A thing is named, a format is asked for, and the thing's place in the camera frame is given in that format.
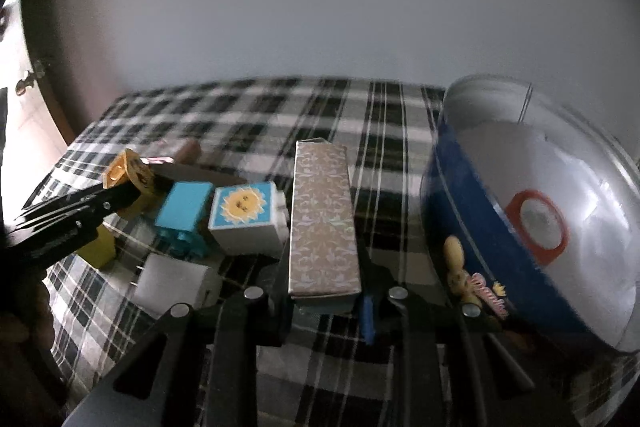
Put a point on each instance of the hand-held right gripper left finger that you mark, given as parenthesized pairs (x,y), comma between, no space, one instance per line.
(278,307)

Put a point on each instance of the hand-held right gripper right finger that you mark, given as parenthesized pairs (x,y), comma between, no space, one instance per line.
(369,318)

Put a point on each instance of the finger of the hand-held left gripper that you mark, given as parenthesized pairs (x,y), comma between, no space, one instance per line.
(75,199)
(107,207)

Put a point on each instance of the yellow smiley face block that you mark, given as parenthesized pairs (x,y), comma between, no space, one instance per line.
(129,169)

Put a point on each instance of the plain yellow block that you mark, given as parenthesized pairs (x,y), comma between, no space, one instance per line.
(100,252)

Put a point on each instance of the white sun picture block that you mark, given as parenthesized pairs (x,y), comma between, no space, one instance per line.
(247,219)

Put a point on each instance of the patterned long cardboard box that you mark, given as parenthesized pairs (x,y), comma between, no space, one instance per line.
(322,217)

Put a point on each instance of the round blue tin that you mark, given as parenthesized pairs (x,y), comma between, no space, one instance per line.
(500,217)

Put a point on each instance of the person's left hand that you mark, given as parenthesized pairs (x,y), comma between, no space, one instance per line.
(20,327)

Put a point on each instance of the teal toy block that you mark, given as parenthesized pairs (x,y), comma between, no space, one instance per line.
(182,212)

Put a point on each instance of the wooden door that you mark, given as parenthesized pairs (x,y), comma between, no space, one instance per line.
(20,132)

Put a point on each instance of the brown cylinder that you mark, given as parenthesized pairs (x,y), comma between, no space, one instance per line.
(187,150)

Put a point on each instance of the white charger adapter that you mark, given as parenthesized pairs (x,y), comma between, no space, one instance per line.
(175,279)

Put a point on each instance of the black flat object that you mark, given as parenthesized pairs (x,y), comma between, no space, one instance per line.
(215,179)

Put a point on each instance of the red lid jar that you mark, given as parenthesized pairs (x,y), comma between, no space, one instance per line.
(537,227)

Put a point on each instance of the plaid blanket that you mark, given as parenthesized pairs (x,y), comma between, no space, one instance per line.
(310,107)

